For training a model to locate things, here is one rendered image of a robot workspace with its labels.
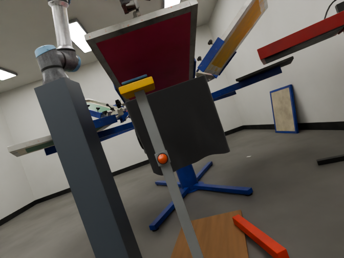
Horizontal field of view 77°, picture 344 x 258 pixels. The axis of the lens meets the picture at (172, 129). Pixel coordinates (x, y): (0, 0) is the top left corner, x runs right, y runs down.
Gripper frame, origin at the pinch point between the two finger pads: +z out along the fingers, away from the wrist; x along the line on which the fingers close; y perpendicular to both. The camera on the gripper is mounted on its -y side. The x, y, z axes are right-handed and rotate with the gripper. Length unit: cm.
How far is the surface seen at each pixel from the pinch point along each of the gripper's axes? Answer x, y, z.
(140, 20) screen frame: 2.0, 1.2, 2.7
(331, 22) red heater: -43, -128, 13
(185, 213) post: 0, 11, 94
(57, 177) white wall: -472, 309, -43
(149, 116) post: 11, 11, 55
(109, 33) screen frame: 1.8, 17.2, 4.2
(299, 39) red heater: -54, -110, 12
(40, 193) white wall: -478, 363, -18
